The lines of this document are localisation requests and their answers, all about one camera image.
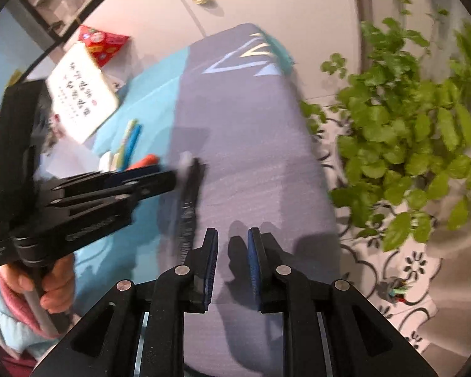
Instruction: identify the orange utility knife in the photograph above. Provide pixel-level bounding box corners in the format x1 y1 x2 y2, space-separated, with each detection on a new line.
127 154 160 170

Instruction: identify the blue pen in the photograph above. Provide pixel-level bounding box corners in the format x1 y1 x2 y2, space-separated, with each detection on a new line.
122 124 142 170

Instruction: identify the black pen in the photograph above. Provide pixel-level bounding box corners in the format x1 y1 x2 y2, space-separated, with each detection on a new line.
175 154 205 262

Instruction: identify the green white pen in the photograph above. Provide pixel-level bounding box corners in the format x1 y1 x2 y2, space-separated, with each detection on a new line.
115 119 138 170

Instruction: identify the white purple correction tape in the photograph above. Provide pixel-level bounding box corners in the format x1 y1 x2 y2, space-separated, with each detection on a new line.
98 151 112 172

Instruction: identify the translucent plastic pen cup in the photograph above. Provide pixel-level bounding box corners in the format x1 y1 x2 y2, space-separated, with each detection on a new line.
38 137 99 179

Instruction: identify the person's left hand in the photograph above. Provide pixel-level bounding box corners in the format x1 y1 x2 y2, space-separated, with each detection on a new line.
0 254 75 314

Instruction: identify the framed calligraphy sign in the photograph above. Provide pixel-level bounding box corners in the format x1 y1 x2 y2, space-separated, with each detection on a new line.
46 42 120 144

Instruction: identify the red hanging ornament bag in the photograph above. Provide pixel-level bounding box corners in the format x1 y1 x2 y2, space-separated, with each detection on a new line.
78 25 130 67

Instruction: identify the green potted plant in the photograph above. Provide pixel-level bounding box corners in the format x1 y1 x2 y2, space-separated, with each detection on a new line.
321 0 471 250

